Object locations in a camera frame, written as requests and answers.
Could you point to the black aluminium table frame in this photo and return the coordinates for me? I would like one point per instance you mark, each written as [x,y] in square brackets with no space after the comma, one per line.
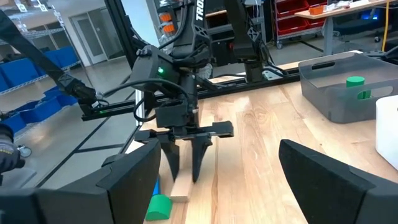
[121,25]

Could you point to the glass double door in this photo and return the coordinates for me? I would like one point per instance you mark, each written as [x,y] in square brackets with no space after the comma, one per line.
[93,37]

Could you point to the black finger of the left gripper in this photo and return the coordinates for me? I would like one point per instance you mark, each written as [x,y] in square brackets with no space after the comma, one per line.
[172,155]
[199,152]

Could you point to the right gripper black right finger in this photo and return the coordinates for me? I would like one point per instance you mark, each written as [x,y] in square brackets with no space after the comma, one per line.
[326,199]

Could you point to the long natural wood plank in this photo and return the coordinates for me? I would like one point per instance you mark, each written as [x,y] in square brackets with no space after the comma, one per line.
[183,189]

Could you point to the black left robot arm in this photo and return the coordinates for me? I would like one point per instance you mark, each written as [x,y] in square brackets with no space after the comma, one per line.
[192,28]

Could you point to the white plastic bin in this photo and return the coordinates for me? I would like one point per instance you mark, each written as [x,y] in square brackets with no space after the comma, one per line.
[388,133]

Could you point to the wooden top work table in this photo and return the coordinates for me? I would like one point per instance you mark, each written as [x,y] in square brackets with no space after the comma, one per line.
[342,12]

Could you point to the orange box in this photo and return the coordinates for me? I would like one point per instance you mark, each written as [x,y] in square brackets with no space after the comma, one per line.
[316,10]

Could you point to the green cylinder block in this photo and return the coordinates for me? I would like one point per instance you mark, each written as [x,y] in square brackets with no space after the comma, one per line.
[355,81]

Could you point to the red storage bin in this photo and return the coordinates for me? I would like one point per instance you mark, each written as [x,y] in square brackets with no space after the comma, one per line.
[292,26]
[292,7]

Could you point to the green half-cylinder block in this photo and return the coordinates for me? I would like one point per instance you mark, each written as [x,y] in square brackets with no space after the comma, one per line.
[158,208]

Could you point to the grey plastic bin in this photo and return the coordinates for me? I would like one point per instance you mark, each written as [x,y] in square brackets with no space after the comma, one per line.
[326,102]

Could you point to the blue storage bin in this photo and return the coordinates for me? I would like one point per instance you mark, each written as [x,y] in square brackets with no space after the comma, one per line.
[66,100]
[40,110]
[62,56]
[18,73]

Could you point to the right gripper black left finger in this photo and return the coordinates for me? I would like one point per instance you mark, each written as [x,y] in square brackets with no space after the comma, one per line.
[124,193]

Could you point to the caster wheel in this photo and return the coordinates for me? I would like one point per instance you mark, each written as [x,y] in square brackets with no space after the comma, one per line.
[25,152]

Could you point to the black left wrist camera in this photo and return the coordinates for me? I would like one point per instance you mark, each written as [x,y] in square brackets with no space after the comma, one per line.
[171,113]

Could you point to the long blue rectangular block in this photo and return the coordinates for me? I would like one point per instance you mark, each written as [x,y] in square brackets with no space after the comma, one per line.
[157,188]

